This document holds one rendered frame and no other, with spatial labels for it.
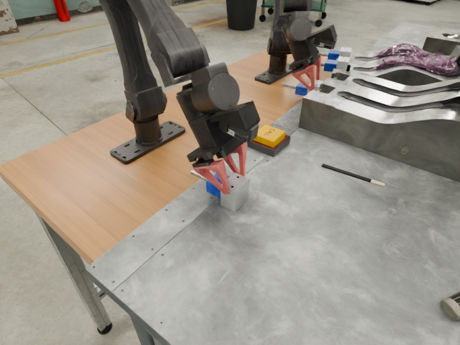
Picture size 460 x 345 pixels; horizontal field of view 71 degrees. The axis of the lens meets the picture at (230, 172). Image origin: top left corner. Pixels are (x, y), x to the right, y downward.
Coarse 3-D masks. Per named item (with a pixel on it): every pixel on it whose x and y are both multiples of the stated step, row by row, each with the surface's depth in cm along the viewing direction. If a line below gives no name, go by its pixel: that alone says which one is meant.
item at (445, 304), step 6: (456, 294) 47; (444, 300) 47; (450, 300) 46; (456, 300) 46; (444, 306) 47; (450, 306) 45; (456, 306) 45; (444, 312) 47; (450, 312) 46; (456, 312) 45; (450, 318) 46; (456, 318) 45
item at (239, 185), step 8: (200, 176) 68; (216, 176) 66; (232, 176) 64; (240, 176) 64; (208, 184) 64; (232, 184) 62; (240, 184) 62; (248, 184) 64; (216, 192) 64; (232, 192) 61; (240, 192) 62; (248, 192) 65; (224, 200) 63; (232, 200) 62; (240, 200) 63; (232, 208) 63
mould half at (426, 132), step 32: (320, 96) 84; (384, 96) 85; (416, 96) 83; (448, 96) 75; (320, 128) 85; (352, 128) 80; (384, 128) 75; (416, 128) 70; (448, 128) 66; (416, 160) 74; (448, 160) 70
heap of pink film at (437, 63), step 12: (396, 48) 109; (408, 48) 108; (384, 60) 105; (396, 60) 101; (408, 60) 100; (420, 60) 99; (432, 60) 104; (444, 60) 103; (432, 72) 99; (444, 72) 99; (456, 72) 100
